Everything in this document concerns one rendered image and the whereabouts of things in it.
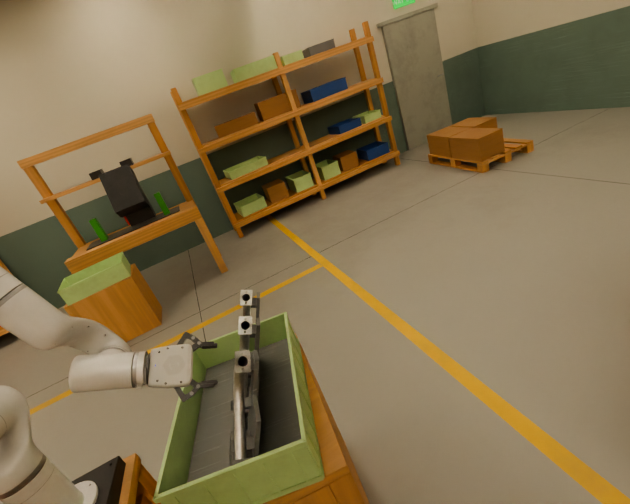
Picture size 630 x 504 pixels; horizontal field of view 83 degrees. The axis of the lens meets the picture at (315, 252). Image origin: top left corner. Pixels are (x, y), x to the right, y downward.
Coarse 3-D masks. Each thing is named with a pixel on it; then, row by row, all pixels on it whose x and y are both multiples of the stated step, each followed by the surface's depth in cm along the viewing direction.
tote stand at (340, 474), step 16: (304, 368) 139; (320, 400) 123; (320, 416) 117; (320, 432) 112; (336, 432) 131; (320, 448) 107; (336, 448) 105; (336, 464) 101; (352, 464) 160; (336, 480) 101; (352, 480) 103; (288, 496) 98; (304, 496) 100; (320, 496) 102; (336, 496) 103; (352, 496) 105
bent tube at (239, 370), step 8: (240, 352) 94; (248, 352) 94; (240, 360) 100; (248, 360) 94; (240, 368) 92; (248, 368) 93; (240, 376) 101; (240, 384) 102; (240, 392) 102; (240, 400) 101; (240, 408) 100; (240, 416) 99; (240, 424) 98; (240, 432) 97; (240, 440) 96; (240, 448) 95; (240, 456) 94
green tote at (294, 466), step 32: (288, 320) 144; (224, 352) 149; (192, 416) 124; (192, 448) 116; (288, 448) 91; (160, 480) 95; (224, 480) 92; (256, 480) 94; (288, 480) 96; (320, 480) 98
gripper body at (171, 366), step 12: (156, 348) 89; (168, 348) 89; (180, 348) 90; (156, 360) 87; (168, 360) 88; (180, 360) 89; (192, 360) 93; (156, 372) 86; (168, 372) 87; (180, 372) 88; (192, 372) 92; (156, 384) 85; (168, 384) 86; (180, 384) 87
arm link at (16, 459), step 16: (0, 400) 93; (16, 400) 96; (0, 416) 91; (16, 416) 95; (0, 432) 90; (16, 432) 95; (0, 448) 94; (16, 448) 93; (32, 448) 95; (0, 464) 91; (16, 464) 91; (32, 464) 94; (0, 480) 89; (16, 480) 90; (0, 496) 90
